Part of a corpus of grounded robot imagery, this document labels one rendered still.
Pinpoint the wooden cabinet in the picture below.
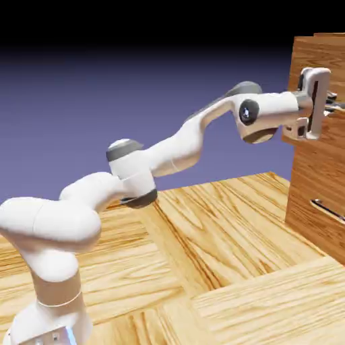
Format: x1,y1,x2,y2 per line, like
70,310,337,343
281,32,345,267

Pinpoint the silver metal drawer handle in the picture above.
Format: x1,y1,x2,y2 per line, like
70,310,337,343
325,101,345,115
309,198,345,225

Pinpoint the wooden drawer front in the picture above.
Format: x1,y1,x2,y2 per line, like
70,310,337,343
284,145,345,267
281,35,345,176

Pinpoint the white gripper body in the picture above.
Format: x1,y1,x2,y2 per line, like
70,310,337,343
297,67,332,142

